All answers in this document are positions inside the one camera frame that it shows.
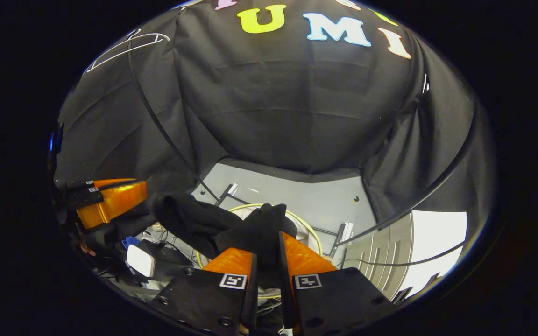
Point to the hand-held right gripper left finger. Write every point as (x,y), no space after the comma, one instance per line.
(203,298)

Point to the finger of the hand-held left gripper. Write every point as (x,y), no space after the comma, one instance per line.
(119,200)
(110,182)

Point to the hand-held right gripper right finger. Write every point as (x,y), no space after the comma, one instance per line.
(339,303)

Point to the black knit jacket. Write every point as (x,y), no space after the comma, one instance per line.
(194,219)

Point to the white round laundry hamper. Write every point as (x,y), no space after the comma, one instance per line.
(306,228)

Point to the white clothes hanger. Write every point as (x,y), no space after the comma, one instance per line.
(157,35)

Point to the small blue object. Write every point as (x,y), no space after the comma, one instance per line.
(131,241)

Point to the white rounded box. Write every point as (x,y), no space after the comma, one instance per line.
(140,260)

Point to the grey ribbed panel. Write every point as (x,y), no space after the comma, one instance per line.
(381,256)

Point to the black backdrop cloth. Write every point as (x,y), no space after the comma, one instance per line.
(297,102)

